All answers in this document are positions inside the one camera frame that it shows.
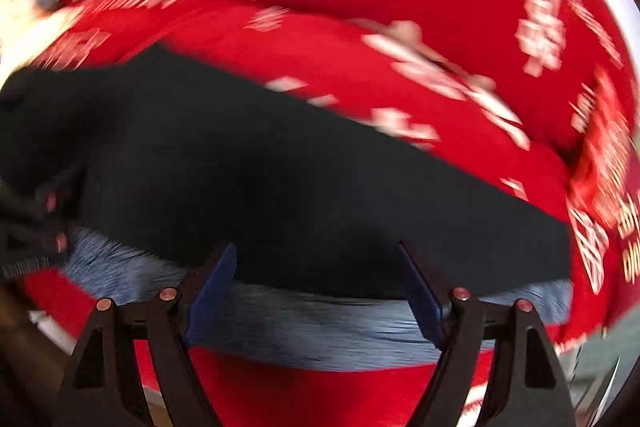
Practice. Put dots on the red pillow gold pattern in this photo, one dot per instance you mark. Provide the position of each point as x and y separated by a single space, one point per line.
598 203

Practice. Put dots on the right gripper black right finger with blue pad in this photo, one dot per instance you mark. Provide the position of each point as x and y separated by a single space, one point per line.
526 385

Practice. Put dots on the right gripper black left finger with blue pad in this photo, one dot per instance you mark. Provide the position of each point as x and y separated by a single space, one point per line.
102 385

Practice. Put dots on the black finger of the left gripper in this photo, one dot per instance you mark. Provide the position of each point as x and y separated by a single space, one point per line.
33 237

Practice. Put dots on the black pants grey lining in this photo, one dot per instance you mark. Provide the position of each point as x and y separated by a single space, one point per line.
164 159

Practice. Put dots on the red quilt white characters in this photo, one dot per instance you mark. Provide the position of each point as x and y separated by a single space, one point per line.
500 89

